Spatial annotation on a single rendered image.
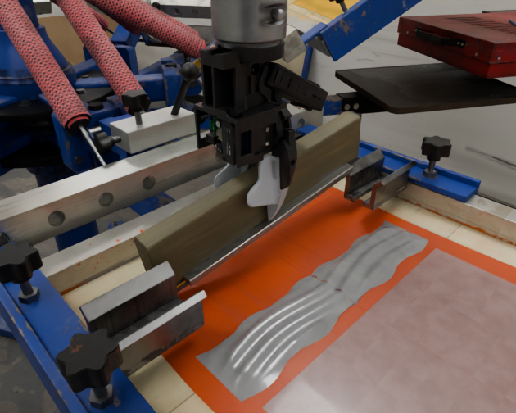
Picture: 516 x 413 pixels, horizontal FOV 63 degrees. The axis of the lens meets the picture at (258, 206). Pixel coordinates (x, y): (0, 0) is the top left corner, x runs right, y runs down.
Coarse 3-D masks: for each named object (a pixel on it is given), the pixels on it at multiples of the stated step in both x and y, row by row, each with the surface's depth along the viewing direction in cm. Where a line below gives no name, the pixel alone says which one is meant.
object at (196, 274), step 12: (348, 168) 61; (324, 180) 60; (336, 180) 60; (312, 192) 58; (288, 204) 56; (300, 204) 56; (276, 216) 55; (288, 216) 56; (252, 228) 53; (264, 228) 53; (240, 240) 52; (252, 240) 52; (216, 252) 50; (228, 252) 50; (204, 264) 49; (216, 264) 49; (192, 276) 48; (204, 276) 49
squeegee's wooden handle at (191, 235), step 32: (320, 128) 58; (352, 128) 59; (320, 160) 57; (352, 160) 63; (224, 192) 49; (288, 192) 55; (160, 224) 45; (192, 224) 46; (224, 224) 49; (256, 224) 54; (160, 256) 44; (192, 256) 48
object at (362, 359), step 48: (192, 288) 52; (240, 288) 52; (288, 288) 52; (192, 336) 46; (336, 336) 46; (384, 336) 45; (192, 384) 41; (288, 384) 40; (336, 384) 40; (384, 384) 40; (432, 384) 40; (480, 384) 40
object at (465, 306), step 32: (288, 224) 64; (320, 224) 64; (352, 224) 64; (288, 256) 57; (320, 256) 57; (416, 256) 57; (448, 256) 57; (480, 256) 57; (384, 288) 52; (416, 288) 52; (448, 288) 52; (480, 288) 52; (512, 288) 52; (384, 320) 47; (416, 320) 47; (448, 320) 47; (480, 320) 47; (512, 320) 47; (448, 352) 44; (480, 352) 44; (512, 352) 44; (512, 384) 40
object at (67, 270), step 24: (408, 192) 68; (432, 192) 65; (144, 216) 59; (456, 216) 64; (480, 216) 61; (504, 216) 59; (96, 240) 54; (120, 240) 54; (504, 240) 60; (48, 264) 50; (72, 264) 50; (96, 264) 52; (120, 264) 55; (72, 288) 51
